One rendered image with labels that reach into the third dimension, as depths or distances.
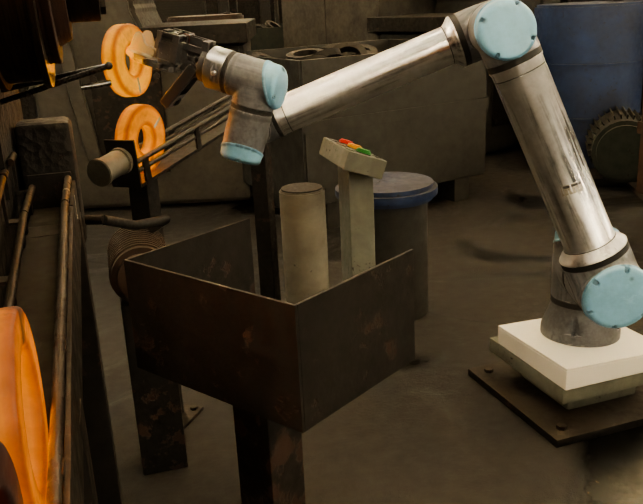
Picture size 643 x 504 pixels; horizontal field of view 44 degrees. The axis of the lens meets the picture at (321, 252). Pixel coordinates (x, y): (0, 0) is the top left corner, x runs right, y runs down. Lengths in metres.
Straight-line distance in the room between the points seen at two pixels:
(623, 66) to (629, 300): 2.81
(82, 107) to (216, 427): 2.37
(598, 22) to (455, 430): 2.88
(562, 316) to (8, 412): 1.58
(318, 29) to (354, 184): 3.59
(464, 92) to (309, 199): 1.95
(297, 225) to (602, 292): 0.77
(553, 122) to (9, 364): 1.30
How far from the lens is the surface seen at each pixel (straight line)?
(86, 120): 4.08
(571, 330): 2.02
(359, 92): 1.80
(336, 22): 5.49
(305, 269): 2.10
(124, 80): 1.81
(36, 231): 1.36
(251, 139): 1.68
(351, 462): 1.85
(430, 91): 3.77
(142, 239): 1.70
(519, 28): 1.67
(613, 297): 1.80
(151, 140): 1.90
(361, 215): 2.16
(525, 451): 1.91
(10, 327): 0.66
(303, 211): 2.06
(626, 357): 1.99
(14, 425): 0.62
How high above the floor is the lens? 1.00
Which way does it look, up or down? 18 degrees down
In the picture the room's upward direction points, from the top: 3 degrees counter-clockwise
